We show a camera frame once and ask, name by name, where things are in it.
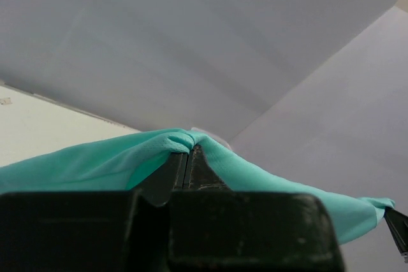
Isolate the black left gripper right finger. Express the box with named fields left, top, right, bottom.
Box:
left=186, top=145, right=230, bottom=190

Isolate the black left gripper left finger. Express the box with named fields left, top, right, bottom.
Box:
left=140, top=153, right=188, bottom=206

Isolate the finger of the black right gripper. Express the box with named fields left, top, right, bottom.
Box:
left=384, top=208, right=408, bottom=257

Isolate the teal green t shirt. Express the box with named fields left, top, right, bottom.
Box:
left=1, top=129, right=395, bottom=244

